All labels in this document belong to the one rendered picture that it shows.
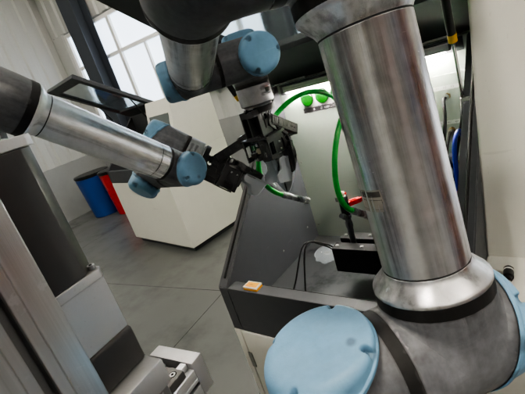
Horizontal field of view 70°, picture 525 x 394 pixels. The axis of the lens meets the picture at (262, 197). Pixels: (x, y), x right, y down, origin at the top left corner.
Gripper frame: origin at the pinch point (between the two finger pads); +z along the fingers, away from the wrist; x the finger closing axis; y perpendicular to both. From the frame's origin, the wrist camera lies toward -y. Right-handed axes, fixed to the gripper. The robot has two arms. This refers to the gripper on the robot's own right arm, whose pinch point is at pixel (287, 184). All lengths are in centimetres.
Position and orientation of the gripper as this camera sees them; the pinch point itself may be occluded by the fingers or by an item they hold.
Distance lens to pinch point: 90.8
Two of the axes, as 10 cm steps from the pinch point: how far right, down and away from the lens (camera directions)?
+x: 7.7, -0.3, -6.3
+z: 2.9, 9.1, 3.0
